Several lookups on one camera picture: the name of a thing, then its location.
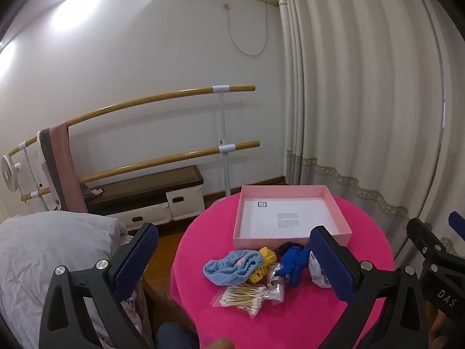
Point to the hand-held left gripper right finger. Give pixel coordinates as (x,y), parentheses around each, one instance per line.
(332,261)

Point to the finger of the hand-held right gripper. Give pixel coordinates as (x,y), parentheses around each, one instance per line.
(423,236)
(457,221)

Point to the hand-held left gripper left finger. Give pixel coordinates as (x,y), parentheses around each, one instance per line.
(136,258)

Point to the white printed cloth pouch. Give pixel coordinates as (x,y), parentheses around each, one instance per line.
(316,274)

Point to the blue cloth scrunchie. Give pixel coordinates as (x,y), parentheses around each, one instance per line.
(292,265)

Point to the dark navy scrunchie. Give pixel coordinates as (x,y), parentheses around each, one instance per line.
(287,248)

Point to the pink cardboard box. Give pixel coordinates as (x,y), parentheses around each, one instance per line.
(290,218)

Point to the small clear bag with clip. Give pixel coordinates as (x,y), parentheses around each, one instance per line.
(275,285)

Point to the yellow knitted duck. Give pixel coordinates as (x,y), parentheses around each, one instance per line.
(267,258)

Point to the bag of cotton swabs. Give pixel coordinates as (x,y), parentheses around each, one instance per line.
(241,298)

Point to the round table with pink cloth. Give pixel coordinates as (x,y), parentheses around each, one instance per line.
(305,320)

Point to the low bench cabinet with drawers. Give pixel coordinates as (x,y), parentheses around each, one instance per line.
(145,192)

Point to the small pink packet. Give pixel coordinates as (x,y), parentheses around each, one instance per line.
(96,191)

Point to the person's leg in jeans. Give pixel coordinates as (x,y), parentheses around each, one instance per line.
(174,338)

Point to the grey duvet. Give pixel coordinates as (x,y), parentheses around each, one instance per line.
(47,240)

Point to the grey cloth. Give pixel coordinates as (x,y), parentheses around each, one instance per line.
(51,167)

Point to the cream curtain with lace trim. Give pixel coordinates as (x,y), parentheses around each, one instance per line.
(356,98)

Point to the small white fan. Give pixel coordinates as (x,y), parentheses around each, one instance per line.
(7,172)

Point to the short wooden barre rail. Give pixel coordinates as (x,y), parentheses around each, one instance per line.
(152,161)

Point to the white barre post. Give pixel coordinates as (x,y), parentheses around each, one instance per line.
(222,123)

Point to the long wooden barre rail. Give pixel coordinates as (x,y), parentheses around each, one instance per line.
(145,98)

